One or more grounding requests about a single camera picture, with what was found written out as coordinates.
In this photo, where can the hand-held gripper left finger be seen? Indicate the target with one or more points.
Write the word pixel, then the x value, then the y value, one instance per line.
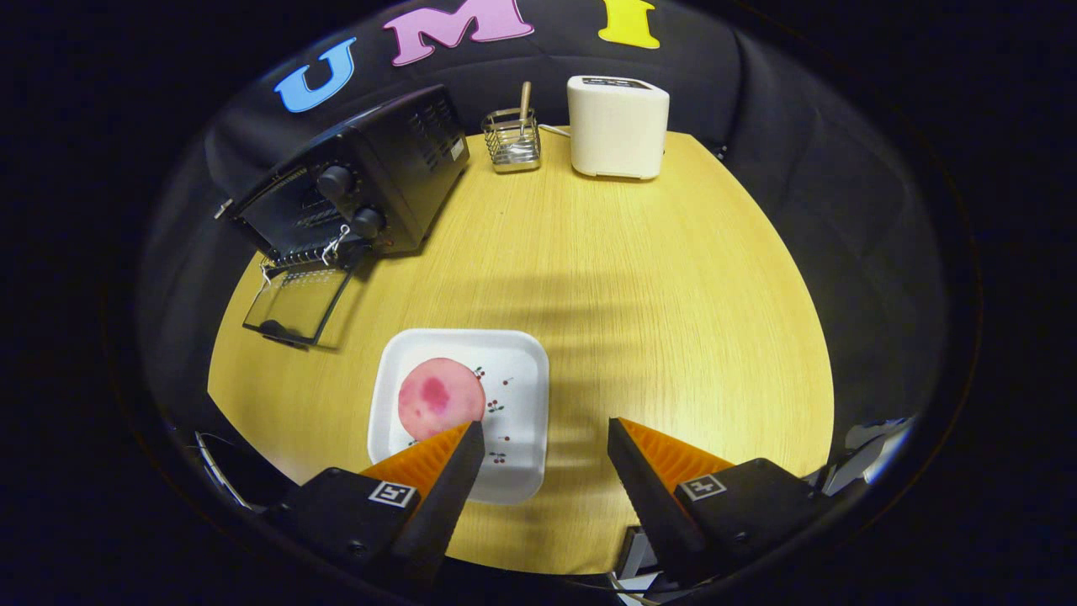
pixel 446 505

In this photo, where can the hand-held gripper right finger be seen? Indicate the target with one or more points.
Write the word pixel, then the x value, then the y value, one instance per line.
pixel 652 513

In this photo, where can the pink round ham slice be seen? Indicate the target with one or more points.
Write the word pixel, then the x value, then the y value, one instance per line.
pixel 433 396

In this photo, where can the white square plate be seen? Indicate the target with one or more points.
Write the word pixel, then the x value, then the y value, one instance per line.
pixel 522 404

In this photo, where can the black toaster oven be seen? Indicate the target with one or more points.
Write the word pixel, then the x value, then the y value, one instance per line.
pixel 404 168

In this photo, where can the white bread toaster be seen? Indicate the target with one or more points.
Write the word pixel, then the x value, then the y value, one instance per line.
pixel 618 135

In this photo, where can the white grey equipment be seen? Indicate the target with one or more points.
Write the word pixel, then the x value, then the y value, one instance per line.
pixel 867 438

